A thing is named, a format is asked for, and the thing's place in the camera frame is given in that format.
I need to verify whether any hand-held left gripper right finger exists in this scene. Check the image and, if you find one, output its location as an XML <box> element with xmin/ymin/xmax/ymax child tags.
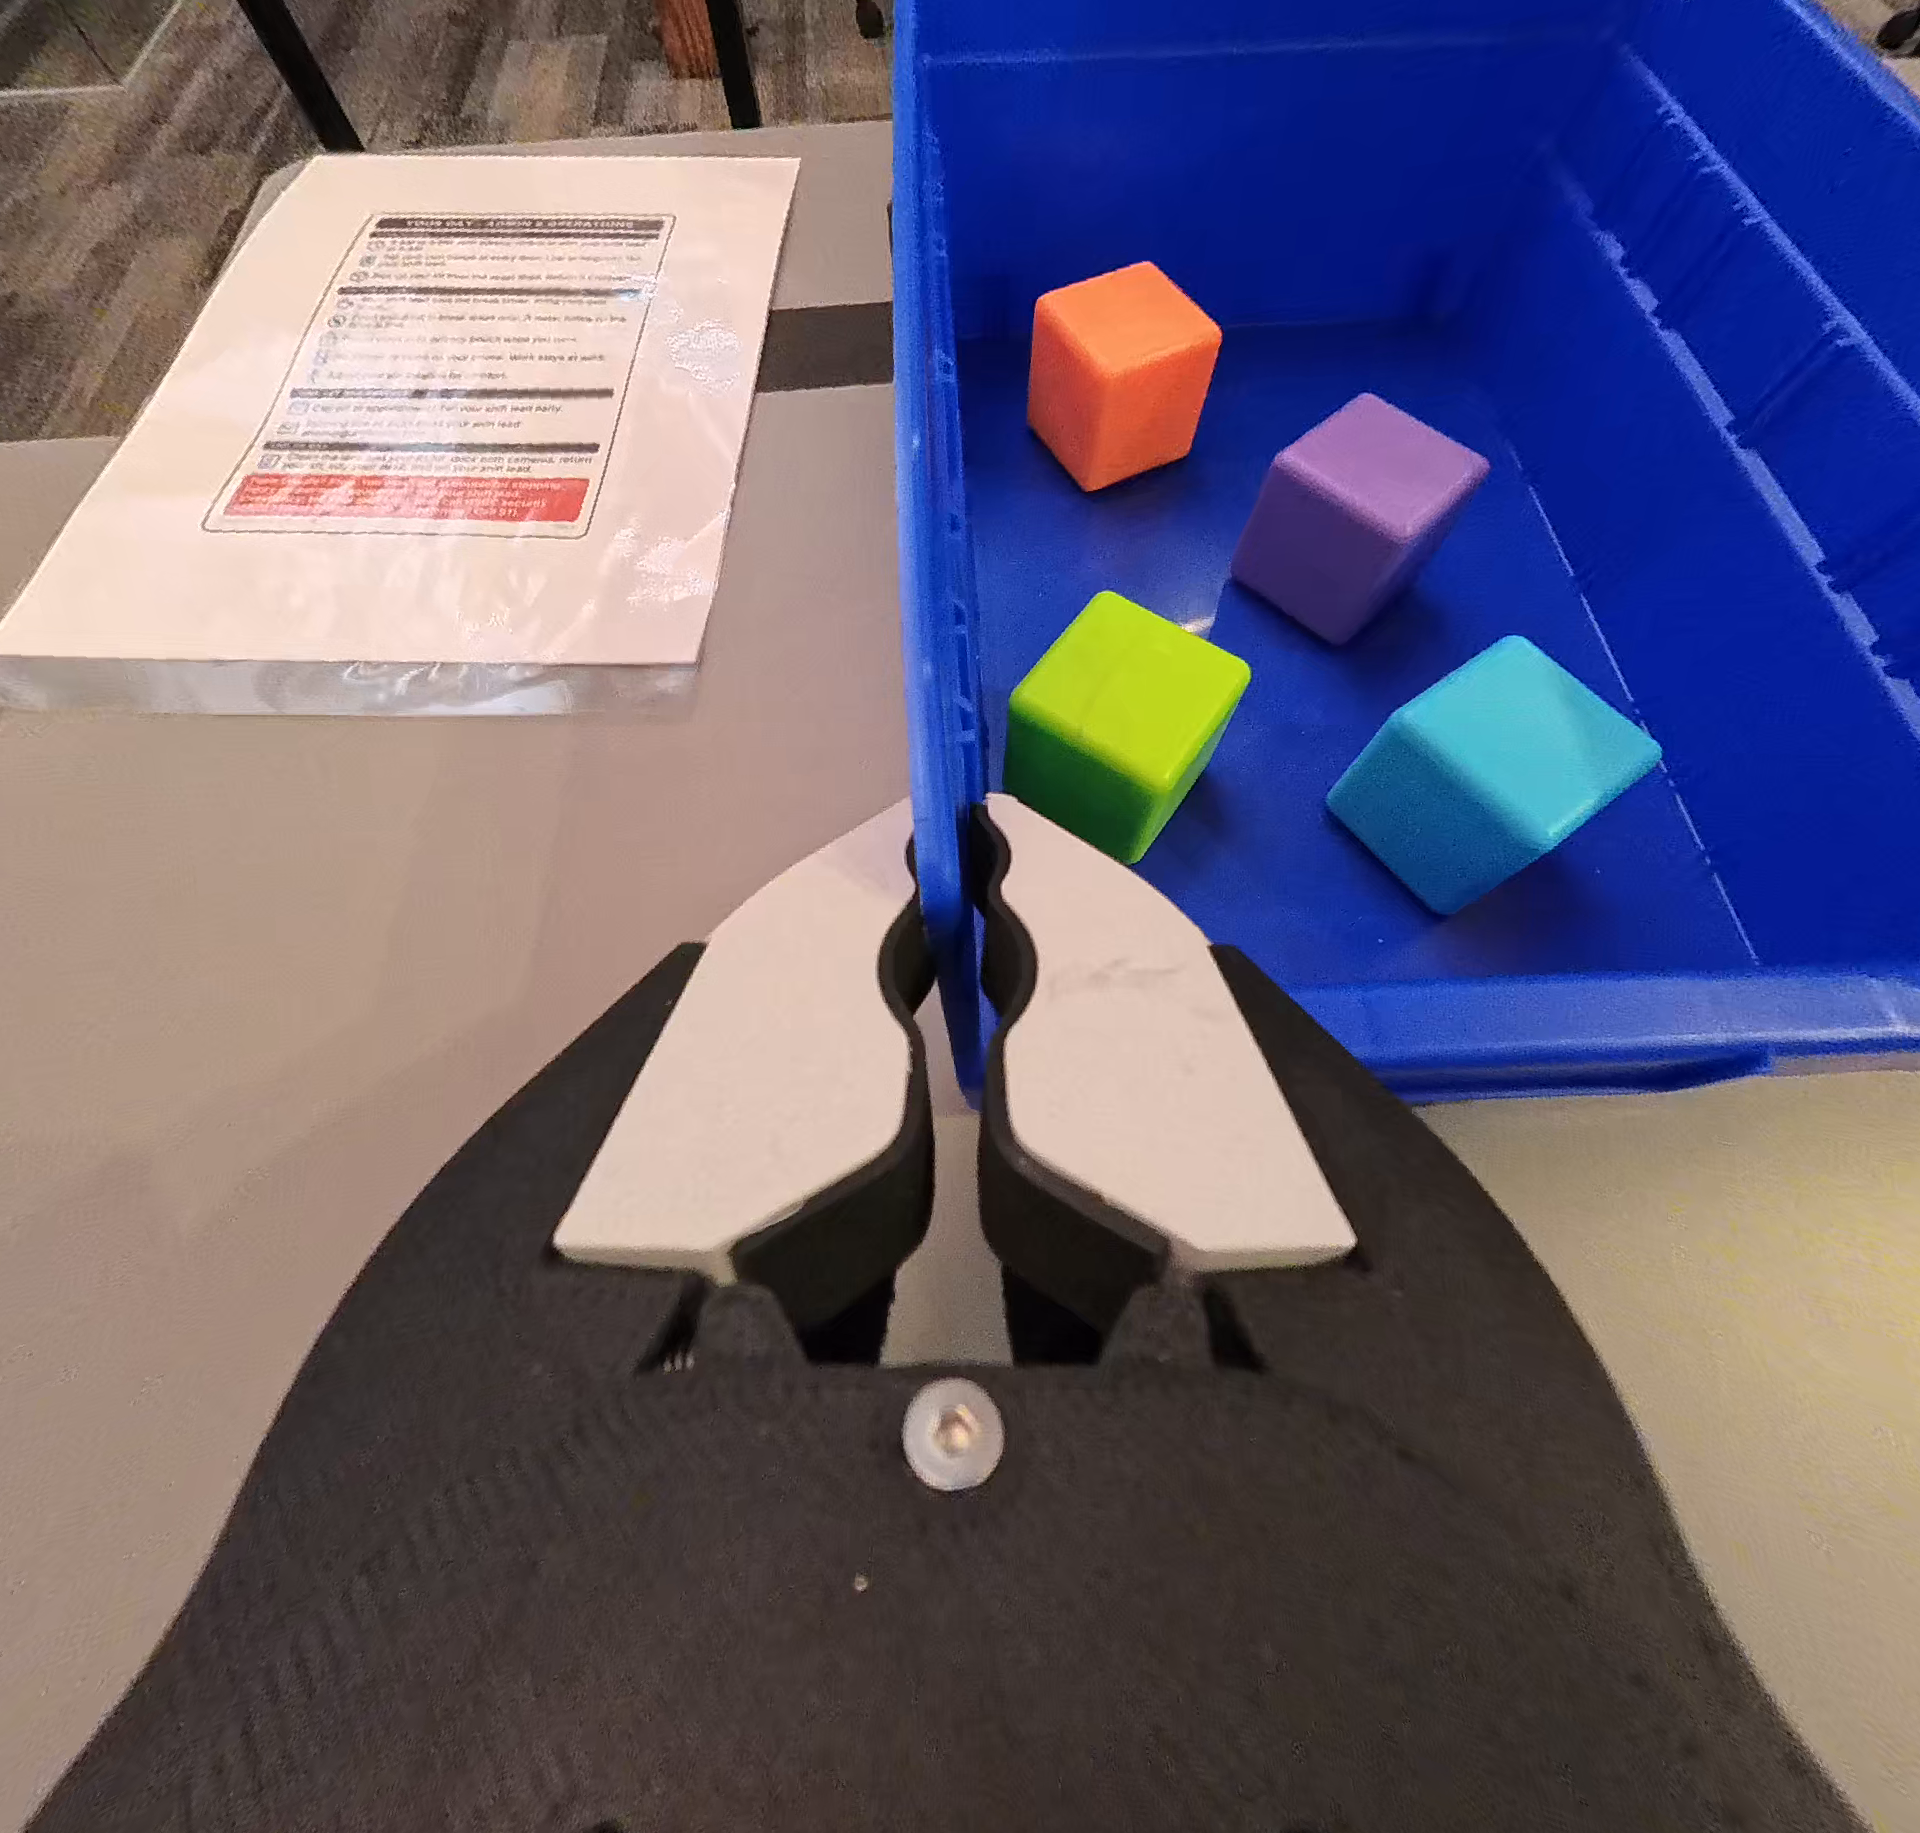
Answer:
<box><xmin>974</xmin><ymin>796</ymin><xmax>1363</xmax><ymax>1366</ymax></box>

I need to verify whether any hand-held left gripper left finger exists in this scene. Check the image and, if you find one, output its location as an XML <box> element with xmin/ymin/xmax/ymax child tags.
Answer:
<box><xmin>550</xmin><ymin>798</ymin><xmax>934</xmax><ymax>1366</ymax></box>

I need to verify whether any green cube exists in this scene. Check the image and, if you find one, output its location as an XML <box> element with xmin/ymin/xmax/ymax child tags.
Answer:
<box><xmin>1004</xmin><ymin>592</ymin><xmax>1248</xmax><ymax>868</ymax></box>

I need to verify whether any cyan cube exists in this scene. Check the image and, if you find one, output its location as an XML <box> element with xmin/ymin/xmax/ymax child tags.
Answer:
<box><xmin>1324</xmin><ymin>635</ymin><xmax>1665</xmax><ymax>916</ymax></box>

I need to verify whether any purple cube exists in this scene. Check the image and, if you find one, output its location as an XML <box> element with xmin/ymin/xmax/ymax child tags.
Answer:
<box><xmin>1232</xmin><ymin>392</ymin><xmax>1488</xmax><ymax>648</ymax></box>

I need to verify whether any orange cube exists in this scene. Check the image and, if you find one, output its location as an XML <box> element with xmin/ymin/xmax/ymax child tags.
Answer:
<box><xmin>1024</xmin><ymin>263</ymin><xmax>1226</xmax><ymax>492</ymax></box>

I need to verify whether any blue plastic bin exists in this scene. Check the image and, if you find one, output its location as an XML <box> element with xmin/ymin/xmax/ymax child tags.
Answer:
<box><xmin>888</xmin><ymin>0</ymin><xmax>1920</xmax><ymax>1108</ymax></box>

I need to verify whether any grey desk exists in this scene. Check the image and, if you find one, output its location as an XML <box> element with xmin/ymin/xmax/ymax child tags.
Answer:
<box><xmin>0</xmin><ymin>114</ymin><xmax>1920</xmax><ymax>1833</ymax></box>

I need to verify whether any laminated paper sheet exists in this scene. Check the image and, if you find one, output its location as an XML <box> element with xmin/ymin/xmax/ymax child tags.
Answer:
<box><xmin>0</xmin><ymin>154</ymin><xmax>805</xmax><ymax>717</ymax></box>

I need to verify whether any black table leg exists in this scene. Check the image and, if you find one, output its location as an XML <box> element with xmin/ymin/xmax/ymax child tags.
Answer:
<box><xmin>188</xmin><ymin>0</ymin><xmax>367</xmax><ymax>156</ymax></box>
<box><xmin>681</xmin><ymin>0</ymin><xmax>767</xmax><ymax>124</ymax></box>

